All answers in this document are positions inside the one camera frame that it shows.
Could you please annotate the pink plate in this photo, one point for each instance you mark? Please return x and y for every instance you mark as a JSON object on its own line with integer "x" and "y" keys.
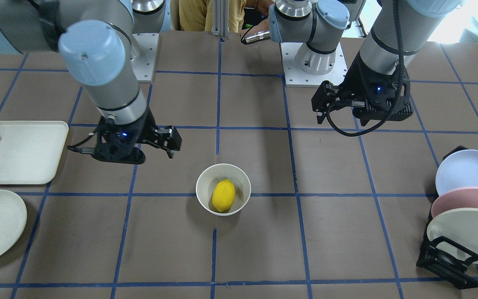
{"x": 464, "y": 197}

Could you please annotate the person in yellow shirt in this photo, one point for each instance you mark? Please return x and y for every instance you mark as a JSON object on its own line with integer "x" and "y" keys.
{"x": 196, "y": 15}

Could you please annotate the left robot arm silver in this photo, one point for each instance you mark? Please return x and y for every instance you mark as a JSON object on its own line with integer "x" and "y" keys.
{"x": 400, "y": 31}

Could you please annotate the white rectangular tray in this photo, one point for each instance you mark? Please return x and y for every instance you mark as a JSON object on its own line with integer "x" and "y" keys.
{"x": 30, "y": 151}

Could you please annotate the black dish rack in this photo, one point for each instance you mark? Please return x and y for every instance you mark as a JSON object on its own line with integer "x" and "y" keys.
{"x": 445, "y": 265}

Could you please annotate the white ceramic bowl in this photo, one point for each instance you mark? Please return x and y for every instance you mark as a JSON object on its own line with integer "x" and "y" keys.
{"x": 209, "y": 180}

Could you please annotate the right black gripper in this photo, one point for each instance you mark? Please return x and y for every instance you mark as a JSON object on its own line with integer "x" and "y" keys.
{"x": 147, "y": 126}

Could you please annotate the cream plate in rack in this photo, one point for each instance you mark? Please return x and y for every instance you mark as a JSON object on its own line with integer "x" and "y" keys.
{"x": 459, "y": 225}

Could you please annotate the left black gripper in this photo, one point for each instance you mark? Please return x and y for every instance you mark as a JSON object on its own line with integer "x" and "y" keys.
{"x": 358, "y": 85}

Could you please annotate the aluminium frame post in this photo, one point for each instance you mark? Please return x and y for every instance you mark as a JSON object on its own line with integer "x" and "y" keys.
{"x": 219, "y": 25}

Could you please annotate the silver cable connector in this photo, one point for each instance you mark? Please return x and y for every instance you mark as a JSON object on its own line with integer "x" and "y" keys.
{"x": 250, "y": 38}

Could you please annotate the light blue plate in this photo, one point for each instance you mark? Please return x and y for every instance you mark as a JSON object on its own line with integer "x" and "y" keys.
{"x": 460, "y": 169}

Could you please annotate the yellow lemon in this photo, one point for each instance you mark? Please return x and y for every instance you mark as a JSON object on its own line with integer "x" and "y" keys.
{"x": 223, "y": 196}

